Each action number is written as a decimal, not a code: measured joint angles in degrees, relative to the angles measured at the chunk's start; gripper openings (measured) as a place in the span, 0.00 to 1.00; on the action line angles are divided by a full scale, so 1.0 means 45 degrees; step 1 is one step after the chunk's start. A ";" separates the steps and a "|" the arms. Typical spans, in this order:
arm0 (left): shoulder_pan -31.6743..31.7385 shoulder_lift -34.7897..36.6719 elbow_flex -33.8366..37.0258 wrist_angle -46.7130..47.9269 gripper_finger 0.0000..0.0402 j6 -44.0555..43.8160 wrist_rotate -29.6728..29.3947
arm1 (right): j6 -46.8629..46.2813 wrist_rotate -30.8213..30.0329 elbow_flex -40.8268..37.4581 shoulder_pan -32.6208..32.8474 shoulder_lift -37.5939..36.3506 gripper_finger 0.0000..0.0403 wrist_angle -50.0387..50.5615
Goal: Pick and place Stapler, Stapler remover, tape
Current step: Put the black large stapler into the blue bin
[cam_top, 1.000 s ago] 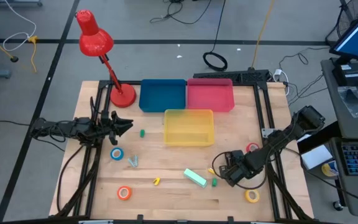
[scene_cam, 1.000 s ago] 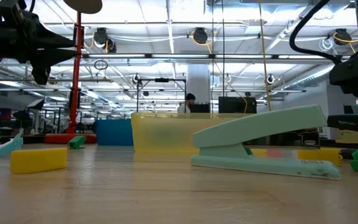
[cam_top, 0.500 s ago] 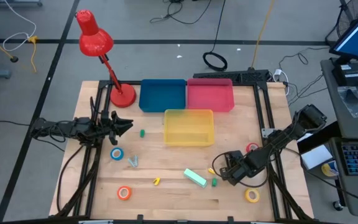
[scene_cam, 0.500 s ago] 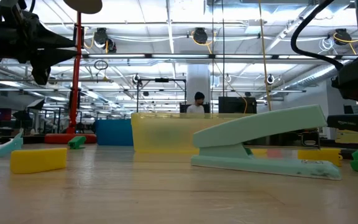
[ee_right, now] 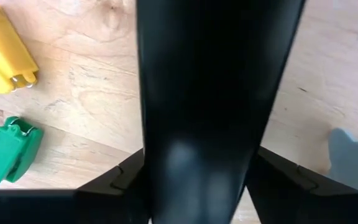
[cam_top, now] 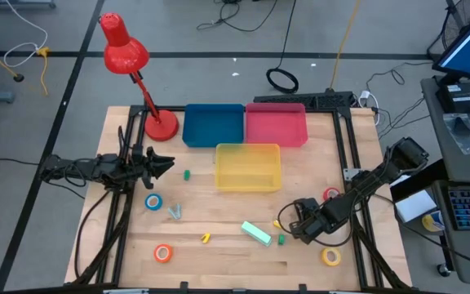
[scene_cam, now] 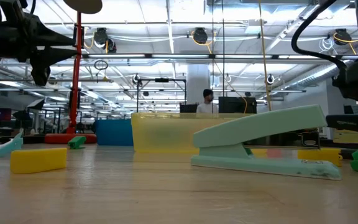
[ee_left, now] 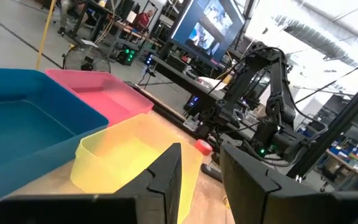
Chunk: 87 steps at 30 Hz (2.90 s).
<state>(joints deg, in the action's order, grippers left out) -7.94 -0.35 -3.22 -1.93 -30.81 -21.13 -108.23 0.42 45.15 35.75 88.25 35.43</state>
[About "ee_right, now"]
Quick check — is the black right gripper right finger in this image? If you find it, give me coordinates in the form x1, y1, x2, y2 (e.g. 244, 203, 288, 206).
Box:
246, 146, 358, 224

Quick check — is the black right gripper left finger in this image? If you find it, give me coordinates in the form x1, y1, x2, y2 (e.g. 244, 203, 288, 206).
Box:
0, 148, 151, 224

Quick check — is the green staple remover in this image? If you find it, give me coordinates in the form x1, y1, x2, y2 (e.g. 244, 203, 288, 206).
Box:
0, 116, 45, 190

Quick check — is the black stapler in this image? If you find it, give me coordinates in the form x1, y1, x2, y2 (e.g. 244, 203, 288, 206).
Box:
135, 0, 306, 224

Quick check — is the yellow staple remover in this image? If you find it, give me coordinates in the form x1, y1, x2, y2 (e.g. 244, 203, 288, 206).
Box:
0, 1, 40, 95

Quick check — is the light blue staple remover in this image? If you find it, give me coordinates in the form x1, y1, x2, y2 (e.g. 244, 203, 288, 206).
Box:
326, 128, 358, 192

